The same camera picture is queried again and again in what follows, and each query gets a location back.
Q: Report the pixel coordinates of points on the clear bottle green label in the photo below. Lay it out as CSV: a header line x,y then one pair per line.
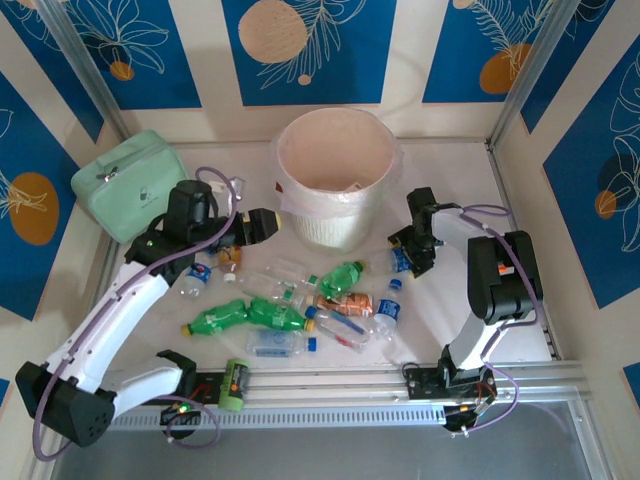
x,y
267,286
295,270

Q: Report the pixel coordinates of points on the small bottle blue round logo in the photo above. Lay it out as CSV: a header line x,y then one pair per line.
x,y
195,280

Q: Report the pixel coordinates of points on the clear bottle cream label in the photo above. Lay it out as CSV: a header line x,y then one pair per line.
x,y
353,187

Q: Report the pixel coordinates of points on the orange label bottle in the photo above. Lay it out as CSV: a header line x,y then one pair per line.
x,y
352,304

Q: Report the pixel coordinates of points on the long crushed green bottle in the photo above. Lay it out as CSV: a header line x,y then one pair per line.
x,y
220,315

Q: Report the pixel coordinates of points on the clear bottle red blue label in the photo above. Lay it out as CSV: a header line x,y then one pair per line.
x,y
345,332

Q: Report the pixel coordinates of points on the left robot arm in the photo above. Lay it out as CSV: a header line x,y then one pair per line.
x,y
100,330

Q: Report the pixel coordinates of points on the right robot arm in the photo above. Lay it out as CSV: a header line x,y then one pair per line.
x,y
505,280

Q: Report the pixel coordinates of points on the translucent plastic bin liner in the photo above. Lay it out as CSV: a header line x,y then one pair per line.
x,y
325,205

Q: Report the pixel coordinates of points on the white plastic bin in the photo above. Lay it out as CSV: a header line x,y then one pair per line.
x,y
335,150

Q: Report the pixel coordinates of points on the mint green zip pouch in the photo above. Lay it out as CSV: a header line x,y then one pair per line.
x,y
130,185

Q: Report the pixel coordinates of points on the green bottle yellow cap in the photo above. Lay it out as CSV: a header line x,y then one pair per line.
x,y
277,312

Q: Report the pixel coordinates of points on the clear bottle blue cap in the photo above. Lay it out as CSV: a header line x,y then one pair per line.
x,y
275,342

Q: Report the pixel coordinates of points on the green cylinder with orange dot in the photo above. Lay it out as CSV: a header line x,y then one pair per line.
x,y
234,385

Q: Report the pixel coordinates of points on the black connector with green light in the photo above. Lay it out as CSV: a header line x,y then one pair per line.
x,y
187,422

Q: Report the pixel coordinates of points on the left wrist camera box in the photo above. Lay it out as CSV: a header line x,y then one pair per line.
x,y
235,187

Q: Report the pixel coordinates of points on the aluminium side rail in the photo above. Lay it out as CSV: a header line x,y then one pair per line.
x,y
495,165

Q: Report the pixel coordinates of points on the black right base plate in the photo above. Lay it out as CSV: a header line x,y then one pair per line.
x,y
420,382

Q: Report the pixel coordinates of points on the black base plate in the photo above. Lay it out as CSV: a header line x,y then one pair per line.
x,y
420,382
205,387

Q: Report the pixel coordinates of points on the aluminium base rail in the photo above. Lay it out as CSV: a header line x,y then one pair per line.
x,y
325,387

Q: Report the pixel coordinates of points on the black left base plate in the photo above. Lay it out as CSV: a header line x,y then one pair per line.
x,y
205,387

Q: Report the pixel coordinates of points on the aluminium frame post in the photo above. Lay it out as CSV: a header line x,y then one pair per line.
x,y
536,55
77,55

